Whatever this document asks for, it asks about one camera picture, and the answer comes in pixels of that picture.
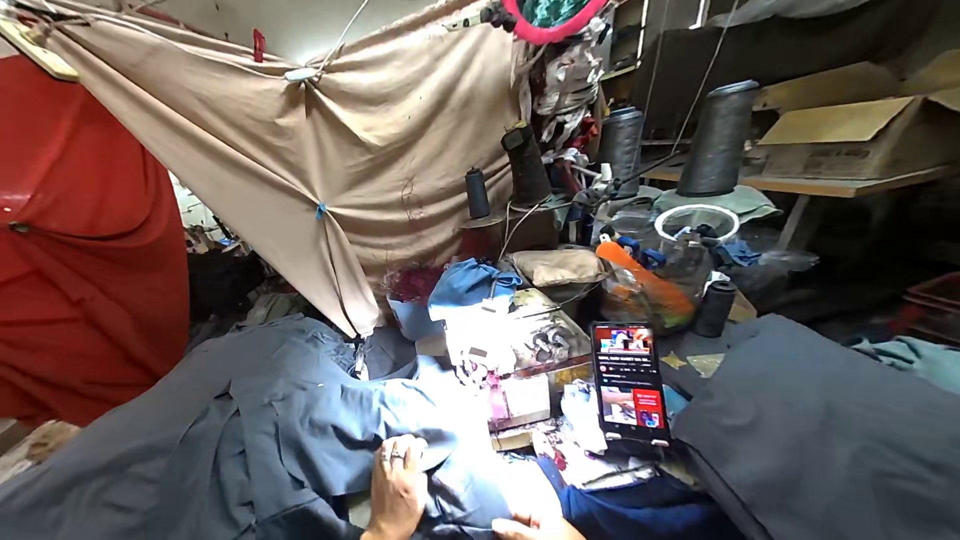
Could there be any grey ribbed thread cone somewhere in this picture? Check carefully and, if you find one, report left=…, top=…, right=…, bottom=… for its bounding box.
left=599, top=106, right=645, bottom=199

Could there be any maroon thread heap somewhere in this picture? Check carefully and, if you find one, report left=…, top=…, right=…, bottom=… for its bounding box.
left=384, top=264, right=445, bottom=303

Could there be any red plastic crate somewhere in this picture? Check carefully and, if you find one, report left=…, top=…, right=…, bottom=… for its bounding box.
left=894, top=271, right=960, bottom=346

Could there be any person's right hand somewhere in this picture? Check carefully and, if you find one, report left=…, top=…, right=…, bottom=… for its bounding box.
left=492, top=510, right=588, bottom=540

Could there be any light blue plastic container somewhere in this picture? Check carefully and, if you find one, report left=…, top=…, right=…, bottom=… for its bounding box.
left=387, top=294, right=445, bottom=342

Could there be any sewing machine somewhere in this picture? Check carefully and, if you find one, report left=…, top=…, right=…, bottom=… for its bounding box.
left=417, top=288, right=594, bottom=453

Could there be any cardboard box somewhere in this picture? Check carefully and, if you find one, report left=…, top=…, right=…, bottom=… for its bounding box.
left=742, top=49, right=960, bottom=181

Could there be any orange fabric bundle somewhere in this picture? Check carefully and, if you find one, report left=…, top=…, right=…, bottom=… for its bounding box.
left=595, top=240, right=696, bottom=333

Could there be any small black thread spool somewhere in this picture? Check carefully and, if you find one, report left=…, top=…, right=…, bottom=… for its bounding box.
left=695, top=279, right=738, bottom=339

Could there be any pink ring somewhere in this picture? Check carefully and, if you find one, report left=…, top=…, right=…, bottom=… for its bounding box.
left=501, top=0, right=609, bottom=45

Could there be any red curtain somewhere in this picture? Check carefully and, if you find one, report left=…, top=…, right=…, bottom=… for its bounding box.
left=0, top=54, right=190, bottom=429

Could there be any transparent container, white rim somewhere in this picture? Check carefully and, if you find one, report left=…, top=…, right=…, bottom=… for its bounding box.
left=654, top=204, right=741, bottom=300

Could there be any smartphone with black frame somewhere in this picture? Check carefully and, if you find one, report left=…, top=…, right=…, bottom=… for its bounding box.
left=591, top=321, right=672, bottom=448

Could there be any large grey fabric piece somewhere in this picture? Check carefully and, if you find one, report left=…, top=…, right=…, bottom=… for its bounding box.
left=672, top=313, right=960, bottom=540

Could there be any bundle of hanging fabric strips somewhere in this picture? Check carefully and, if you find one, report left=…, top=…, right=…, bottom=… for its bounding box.
left=529, top=16, right=609, bottom=198

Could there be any pile of white fabric scraps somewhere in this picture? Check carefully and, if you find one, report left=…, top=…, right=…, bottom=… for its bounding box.
left=531, top=379, right=661, bottom=492

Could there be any beige curtain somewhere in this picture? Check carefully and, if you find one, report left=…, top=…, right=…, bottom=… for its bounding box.
left=37, top=0, right=535, bottom=339

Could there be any navy blue fabric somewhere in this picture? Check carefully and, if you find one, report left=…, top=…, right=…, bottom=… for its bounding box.
left=535, top=456, right=745, bottom=540

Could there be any dark grey fabric garment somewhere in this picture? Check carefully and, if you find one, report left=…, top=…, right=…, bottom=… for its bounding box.
left=0, top=313, right=526, bottom=540

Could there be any beige fabric cushion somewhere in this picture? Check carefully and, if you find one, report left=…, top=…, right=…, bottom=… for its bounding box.
left=508, top=248, right=607, bottom=289

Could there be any small dark thread spool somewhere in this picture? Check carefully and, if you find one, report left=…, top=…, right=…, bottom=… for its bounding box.
left=465, top=167, right=492, bottom=220

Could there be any teal cloth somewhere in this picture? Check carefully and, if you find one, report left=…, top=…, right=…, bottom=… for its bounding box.
left=852, top=335, right=960, bottom=395

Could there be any black thread cone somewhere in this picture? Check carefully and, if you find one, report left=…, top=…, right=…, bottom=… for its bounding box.
left=501, top=122, right=553, bottom=208

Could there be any blue cloth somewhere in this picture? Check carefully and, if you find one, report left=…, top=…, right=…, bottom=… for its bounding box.
left=427, top=258, right=523, bottom=322

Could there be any person's left hand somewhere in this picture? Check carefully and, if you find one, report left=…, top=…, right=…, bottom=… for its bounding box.
left=363, top=435, right=429, bottom=540

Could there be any large grey thread cone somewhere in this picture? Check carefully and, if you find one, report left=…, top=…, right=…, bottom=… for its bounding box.
left=676, top=80, right=761, bottom=198

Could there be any pale green cloth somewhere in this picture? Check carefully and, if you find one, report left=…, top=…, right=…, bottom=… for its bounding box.
left=652, top=185, right=783, bottom=221

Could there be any wooden table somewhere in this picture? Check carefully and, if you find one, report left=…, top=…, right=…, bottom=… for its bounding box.
left=642, top=139, right=960, bottom=252

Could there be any cream wooden bar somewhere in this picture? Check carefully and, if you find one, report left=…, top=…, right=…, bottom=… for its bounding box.
left=0, top=15, right=80, bottom=83

